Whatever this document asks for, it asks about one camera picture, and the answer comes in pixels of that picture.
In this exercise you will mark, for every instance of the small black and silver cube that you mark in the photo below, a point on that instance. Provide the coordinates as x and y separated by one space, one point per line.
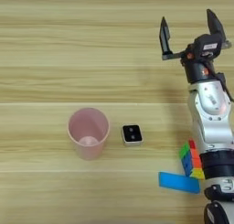
132 133

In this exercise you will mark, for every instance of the multicoloured Rubik's cube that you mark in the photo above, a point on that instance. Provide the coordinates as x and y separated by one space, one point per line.
190 160

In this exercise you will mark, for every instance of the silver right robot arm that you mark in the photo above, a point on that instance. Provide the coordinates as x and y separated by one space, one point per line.
210 118

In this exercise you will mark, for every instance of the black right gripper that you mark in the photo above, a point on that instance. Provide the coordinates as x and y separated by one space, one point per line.
198 69

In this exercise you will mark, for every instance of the pink plastic cup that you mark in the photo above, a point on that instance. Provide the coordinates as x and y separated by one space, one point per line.
88 142

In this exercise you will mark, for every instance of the blue rectangular block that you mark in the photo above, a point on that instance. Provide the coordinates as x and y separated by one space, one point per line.
178 182

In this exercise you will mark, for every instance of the black box with white label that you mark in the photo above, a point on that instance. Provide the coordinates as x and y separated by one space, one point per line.
203 48

